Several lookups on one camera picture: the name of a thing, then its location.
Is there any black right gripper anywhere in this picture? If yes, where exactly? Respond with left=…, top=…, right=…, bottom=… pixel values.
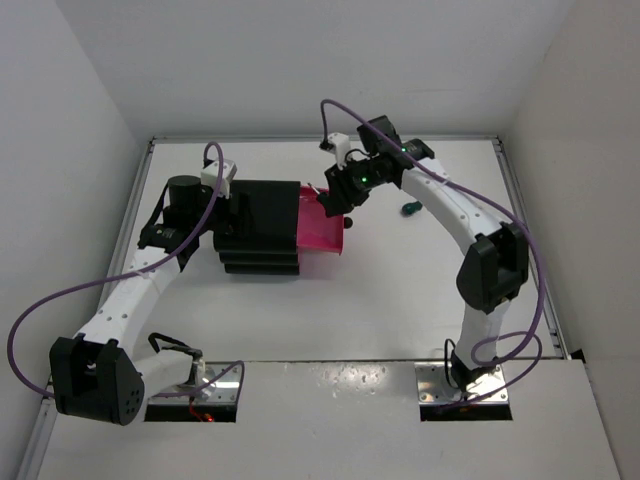
left=326, top=156, right=388, bottom=216

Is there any black drawer cabinet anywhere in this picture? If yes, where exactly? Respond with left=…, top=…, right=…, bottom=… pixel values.
left=213, top=180, right=301, bottom=276

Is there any pink top drawer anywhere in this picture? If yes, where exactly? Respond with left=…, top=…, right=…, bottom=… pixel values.
left=296, top=186, right=352, bottom=255

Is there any orange green handled screwdriver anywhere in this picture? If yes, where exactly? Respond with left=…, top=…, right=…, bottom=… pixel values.
left=307, top=183, right=323, bottom=195

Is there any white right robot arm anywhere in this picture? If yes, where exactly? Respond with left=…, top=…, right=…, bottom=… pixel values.
left=317, top=116, right=529, bottom=391

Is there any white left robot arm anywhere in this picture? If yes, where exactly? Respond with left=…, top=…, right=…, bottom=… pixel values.
left=49, top=172, right=234, bottom=426

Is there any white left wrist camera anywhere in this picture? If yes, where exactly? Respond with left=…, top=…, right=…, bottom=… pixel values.
left=200, top=159, right=237, bottom=199

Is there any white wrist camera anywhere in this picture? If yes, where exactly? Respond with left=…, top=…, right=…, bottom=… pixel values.
left=319, top=132, right=351, bottom=170
left=200, top=159, right=237, bottom=199

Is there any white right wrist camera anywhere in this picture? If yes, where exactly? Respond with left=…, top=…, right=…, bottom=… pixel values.
left=319, top=132, right=351, bottom=170

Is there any green handled stubby screwdriver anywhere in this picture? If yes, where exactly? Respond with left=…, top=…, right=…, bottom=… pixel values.
left=400, top=202, right=423, bottom=217

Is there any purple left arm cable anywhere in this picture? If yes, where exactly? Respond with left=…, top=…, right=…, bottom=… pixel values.
left=6, top=142, right=246, bottom=399

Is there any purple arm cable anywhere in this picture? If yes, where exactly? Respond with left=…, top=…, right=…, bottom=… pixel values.
left=6, top=142, right=246, bottom=399
left=319, top=98, right=547, bottom=413

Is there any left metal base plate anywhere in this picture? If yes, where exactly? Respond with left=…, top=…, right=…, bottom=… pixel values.
left=149, top=361, right=245, bottom=407

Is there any metal base plate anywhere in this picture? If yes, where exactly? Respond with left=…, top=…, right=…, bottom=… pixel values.
left=416, top=362, right=510, bottom=405
left=149, top=361, right=245, bottom=407

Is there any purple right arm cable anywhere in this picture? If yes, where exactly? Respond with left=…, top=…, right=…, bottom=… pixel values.
left=319, top=98, right=547, bottom=413

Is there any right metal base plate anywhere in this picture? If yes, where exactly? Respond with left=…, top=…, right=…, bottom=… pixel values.
left=416, top=362, right=510, bottom=405

